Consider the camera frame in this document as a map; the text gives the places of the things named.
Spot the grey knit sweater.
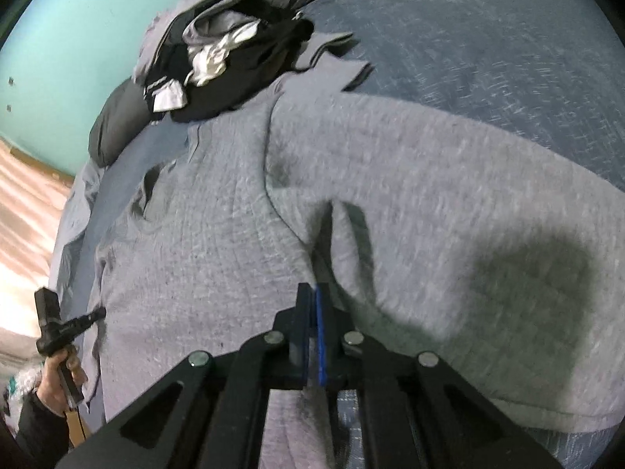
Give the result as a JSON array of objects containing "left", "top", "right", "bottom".
[{"left": 90, "top": 74, "right": 625, "bottom": 469}]

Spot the person's left hand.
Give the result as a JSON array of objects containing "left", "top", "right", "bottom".
[{"left": 36, "top": 351, "right": 89, "bottom": 417}]

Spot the pile of dark clothes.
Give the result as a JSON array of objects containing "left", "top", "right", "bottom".
[{"left": 132, "top": 0, "right": 274, "bottom": 85}]

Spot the grey garment with cuff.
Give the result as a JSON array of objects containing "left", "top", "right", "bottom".
[{"left": 295, "top": 32, "right": 375, "bottom": 92}]

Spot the white garment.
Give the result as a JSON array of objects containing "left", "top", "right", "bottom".
[{"left": 146, "top": 23, "right": 261, "bottom": 111}]

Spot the brown cardboard box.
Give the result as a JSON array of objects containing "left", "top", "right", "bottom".
[{"left": 63, "top": 409, "right": 93, "bottom": 448}]

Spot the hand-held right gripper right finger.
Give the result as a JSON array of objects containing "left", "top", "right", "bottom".
[{"left": 315, "top": 283, "right": 563, "bottom": 469}]

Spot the pale bed sheet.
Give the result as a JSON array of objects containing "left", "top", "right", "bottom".
[{"left": 49, "top": 160, "right": 105, "bottom": 421}]

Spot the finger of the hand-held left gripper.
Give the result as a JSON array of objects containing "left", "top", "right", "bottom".
[{"left": 61, "top": 306, "right": 107, "bottom": 341}]

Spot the black garment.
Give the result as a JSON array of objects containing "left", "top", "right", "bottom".
[{"left": 141, "top": 7, "right": 316, "bottom": 124}]

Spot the blue patterned bedspread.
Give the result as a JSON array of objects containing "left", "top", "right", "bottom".
[{"left": 73, "top": 0, "right": 625, "bottom": 469}]

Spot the dark grey bolster pillow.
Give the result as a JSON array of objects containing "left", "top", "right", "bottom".
[{"left": 88, "top": 0, "right": 440, "bottom": 170}]

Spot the person's left forearm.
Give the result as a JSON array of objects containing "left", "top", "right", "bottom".
[{"left": 0, "top": 388, "right": 71, "bottom": 469}]

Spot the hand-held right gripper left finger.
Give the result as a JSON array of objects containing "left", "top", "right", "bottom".
[{"left": 56, "top": 282, "right": 316, "bottom": 469}]

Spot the white plastic bag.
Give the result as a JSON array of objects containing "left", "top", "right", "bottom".
[{"left": 0, "top": 362, "right": 42, "bottom": 414}]

